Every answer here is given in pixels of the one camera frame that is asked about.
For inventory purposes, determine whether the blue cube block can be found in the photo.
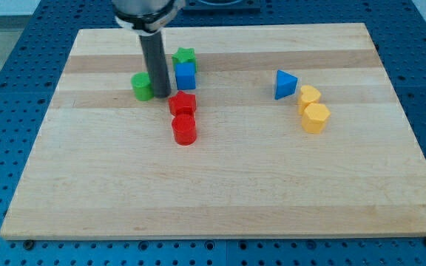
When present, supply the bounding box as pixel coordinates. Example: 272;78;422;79
175;63;196;90

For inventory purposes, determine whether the green star block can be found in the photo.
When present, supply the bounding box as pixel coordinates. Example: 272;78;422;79
172;47;197;70

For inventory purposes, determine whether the green cylinder block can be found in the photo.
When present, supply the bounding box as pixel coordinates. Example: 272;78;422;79
131;72;154;101

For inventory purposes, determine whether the yellow hexagon block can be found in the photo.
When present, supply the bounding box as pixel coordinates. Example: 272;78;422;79
301;103;331;134

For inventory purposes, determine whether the yellow heart block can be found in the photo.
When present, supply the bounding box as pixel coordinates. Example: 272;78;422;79
297;85;322;115

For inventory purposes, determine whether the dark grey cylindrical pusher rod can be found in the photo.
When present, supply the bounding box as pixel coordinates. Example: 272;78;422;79
139;32;172;98

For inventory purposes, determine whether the red star block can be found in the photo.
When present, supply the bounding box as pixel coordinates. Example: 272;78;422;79
168;91;197;116

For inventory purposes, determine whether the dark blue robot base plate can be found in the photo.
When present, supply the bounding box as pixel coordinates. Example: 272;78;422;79
182;0;263;13

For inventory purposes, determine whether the wooden board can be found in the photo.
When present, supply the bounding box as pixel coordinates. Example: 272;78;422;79
0;23;426;240

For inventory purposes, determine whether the blue triangle block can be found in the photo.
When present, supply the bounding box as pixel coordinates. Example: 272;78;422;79
274;69;298;100

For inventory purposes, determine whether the red cylinder block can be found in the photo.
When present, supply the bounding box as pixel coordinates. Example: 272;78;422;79
172;114;197;146

